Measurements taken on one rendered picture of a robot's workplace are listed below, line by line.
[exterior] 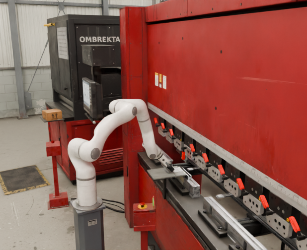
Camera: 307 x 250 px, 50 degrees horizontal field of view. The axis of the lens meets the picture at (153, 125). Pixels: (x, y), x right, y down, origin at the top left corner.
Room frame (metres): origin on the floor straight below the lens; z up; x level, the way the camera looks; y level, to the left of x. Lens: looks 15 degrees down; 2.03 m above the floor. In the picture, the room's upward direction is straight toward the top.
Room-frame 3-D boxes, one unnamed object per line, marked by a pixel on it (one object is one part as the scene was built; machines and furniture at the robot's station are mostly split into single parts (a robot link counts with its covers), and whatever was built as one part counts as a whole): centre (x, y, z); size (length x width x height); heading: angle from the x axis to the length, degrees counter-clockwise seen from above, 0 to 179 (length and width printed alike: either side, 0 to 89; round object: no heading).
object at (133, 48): (3.43, -0.10, 1.15); 0.85 x 0.25 x 2.30; 108
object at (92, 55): (3.50, 0.58, 1.53); 0.51 x 0.25 x 0.85; 23
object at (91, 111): (3.42, 0.64, 1.42); 0.45 x 0.12 x 0.36; 23
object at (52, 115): (4.22, 1.34, 1.04); 0.30 x 0.26 x 0.12; 29
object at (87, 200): (1.90, 0.42, 1.09); 0.19 x 0.19 x 0.18
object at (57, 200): (3.72, 1.20, 0.41); 0.25 x 0.20 x 0.83; 108
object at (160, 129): (2.86, -0.11, 1.26); 0.15 x 0.09 x 0.17; 18
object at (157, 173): (2.41, -0.10, 1.00); 0.26 x 0.18 x 0.01; 108
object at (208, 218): (1.86, -0.37, 0.89); 0.30 x 0.05 x 0.03; 18
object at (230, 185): (1.72, -0.48, 1.26); 0.15 x 0.09 x 0.17; 18
